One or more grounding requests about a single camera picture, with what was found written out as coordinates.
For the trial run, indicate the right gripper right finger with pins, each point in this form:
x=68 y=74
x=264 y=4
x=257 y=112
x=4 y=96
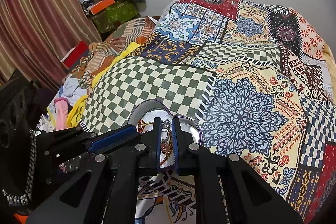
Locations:
x=183 y=163

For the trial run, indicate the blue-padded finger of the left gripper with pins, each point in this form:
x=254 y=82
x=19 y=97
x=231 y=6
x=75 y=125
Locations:
x=113 y=140

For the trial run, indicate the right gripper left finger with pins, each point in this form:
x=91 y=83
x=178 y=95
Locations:
x=150 y=158

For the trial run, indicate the heart-shaped jewelry tin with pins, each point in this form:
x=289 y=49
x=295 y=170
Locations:
x=142 y=117

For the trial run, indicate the yellow printed cloth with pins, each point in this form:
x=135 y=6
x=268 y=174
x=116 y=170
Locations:
x=74 y=116

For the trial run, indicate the pink cloth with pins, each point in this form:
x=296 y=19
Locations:
x=61 y=105

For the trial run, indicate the orange sleeve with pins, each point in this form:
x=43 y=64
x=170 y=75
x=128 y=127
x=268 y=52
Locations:
x=20 y=218

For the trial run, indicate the light blue white clothes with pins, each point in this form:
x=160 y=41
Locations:
x=70 y=90

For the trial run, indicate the striped brown orange blanket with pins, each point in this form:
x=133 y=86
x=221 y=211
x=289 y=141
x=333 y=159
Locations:
x=101 y=55

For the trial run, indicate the red white box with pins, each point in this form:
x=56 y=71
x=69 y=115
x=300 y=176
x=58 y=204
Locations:
x=72 y=58

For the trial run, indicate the patchwork patterned bedspread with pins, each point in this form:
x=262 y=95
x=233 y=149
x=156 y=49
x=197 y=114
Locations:
x=258 y=80

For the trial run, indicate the orange shoe box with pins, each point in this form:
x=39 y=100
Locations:
x=98 y=7

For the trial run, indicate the striped red curtain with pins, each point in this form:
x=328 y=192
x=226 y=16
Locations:
x=37 y=34

